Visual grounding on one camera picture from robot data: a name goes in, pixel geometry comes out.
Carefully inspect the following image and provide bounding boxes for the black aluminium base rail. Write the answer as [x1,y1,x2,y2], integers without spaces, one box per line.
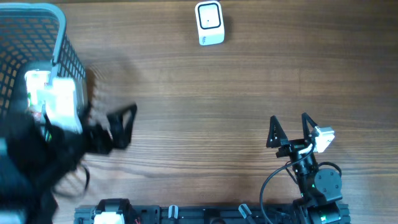
[73,203,351,224]

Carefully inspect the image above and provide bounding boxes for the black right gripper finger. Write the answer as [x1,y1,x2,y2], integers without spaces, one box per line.
[302,113,317,140]
[266,116,288,148]

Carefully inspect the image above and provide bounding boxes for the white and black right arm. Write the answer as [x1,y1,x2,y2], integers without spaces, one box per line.
[259,113,343,223]

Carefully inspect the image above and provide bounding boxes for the white chicken cup noodles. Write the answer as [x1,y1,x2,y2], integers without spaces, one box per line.
[24,70,51,113]

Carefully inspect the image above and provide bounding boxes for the white cube barcode scanner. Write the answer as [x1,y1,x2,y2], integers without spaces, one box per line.
[195,1,225,46]

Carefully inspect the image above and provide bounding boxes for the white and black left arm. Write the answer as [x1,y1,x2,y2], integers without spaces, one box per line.
[1,103,137,223]

